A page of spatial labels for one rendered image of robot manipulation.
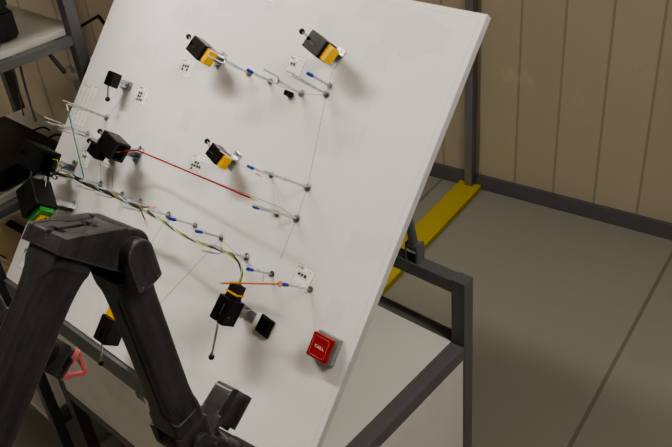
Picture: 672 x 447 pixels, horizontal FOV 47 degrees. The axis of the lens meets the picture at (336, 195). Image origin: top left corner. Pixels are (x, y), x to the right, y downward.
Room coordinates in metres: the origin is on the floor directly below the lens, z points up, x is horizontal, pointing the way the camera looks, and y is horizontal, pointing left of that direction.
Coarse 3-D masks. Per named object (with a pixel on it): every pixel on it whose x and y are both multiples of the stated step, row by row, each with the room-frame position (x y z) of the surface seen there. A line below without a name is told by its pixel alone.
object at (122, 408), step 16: (80, 368) 1.69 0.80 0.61; (96, 368) 1.61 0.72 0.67; (80, 384) 1.72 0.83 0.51; (96, 384) 1.64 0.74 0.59; (112, 384) 1.57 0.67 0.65; (80, 400) 1.76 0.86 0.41; (96, 400) 1.67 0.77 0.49; (112, 400) 1.59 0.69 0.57; (128, 400) 1.52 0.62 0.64; (144, 400) 1.45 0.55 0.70; (112, 416) 1.62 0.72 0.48; (128, 416) 1.54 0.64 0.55; (144, 416) 1.47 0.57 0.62; (128, 432) 1.57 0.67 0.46; (144, 432) 1.49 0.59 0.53
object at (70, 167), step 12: (24, 144) 1.88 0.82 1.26; (36, 144) 1.87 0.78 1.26; (24, 156) 1.85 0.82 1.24; (36, 156) 1.82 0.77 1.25; (48, 156) 1.87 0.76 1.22; (60, 156) 1.86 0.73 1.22; (36, 168) 1.81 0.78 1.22; (48, 168) 1.84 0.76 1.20; (60, 168) 1.89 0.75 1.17; (72, 168) 1.92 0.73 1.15
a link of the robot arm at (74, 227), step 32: (32, 224) 0.76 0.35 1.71; (64, 224) 0.77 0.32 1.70; (96, 224) 0.79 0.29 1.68; (32, 256) 0.73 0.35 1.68; (64, 256) 0.71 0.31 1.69; (96, 256) 0.74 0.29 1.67; (32, 288) 0.70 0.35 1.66; (64, 288) 0.71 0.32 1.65; (32, 320) 0.68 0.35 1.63; (0, 352) 0.66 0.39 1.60; (32, 352) 0.67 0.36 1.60; (0, 384) 0.64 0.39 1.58; (32, 384) 0.66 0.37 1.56; (0, 416) 0.62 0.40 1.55
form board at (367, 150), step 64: (128, 0) 2.18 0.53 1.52; (192, 0) 2.02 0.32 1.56; (256, 0) 1.88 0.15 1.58; (320, 0) 1.76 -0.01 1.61; (384, 0) 1.65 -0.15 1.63; (128, 64) 2.03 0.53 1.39; (256, 64) 1.75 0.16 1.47; (320, 64) 1.64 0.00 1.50; (384, 64) 1.54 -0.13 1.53; (448, 64) 1.45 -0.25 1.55; (64, 128) 2.04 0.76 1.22; (128, 128) 1.88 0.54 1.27; (192, 128) 1.75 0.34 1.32; (256, 128) 1.63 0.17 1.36; (320, 128) 1.53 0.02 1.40; (384, 128) 1.44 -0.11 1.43; (64, 192) 1.88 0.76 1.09; (128, 192) 1.74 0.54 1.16; (192, 192) 1.62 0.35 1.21; (256, 192) 1.52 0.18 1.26; (320, 192) 1.42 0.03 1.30; (384, 192) 1.34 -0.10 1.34; (192, 256) 1.50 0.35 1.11; (256, 256) 1.40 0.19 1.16; (320, 256) 1.32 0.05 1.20; (384, 256) 1.24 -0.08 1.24; (192, 320) 1.39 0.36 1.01; (256, 320) 1.30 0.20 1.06; (320, 320) 1.22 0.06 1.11; (192, 384) 1.28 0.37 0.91; (256, 384) 1.20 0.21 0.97; (320, 384) 1.13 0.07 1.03
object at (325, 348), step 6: (318, 336) 1.17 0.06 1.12; (324, 336) 1.16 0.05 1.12; (312, 342) 1.17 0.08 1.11; (318, 342) 1.16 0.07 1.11; (324, 342) 1.15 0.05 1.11; (330, 342) 1.15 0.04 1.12; (312, 348) 1.16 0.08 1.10; (318, 348) 1.15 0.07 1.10; (324, 348) 1.14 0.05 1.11; (330, 348) 1.14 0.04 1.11; (312, 354) 1.15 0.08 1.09; (318, 354) 1.14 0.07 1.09; (324, 354) 1.14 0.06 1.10; (330, 354) 1.14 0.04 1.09; (318, 360) 1.13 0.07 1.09; (324, 360) 1.13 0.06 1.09
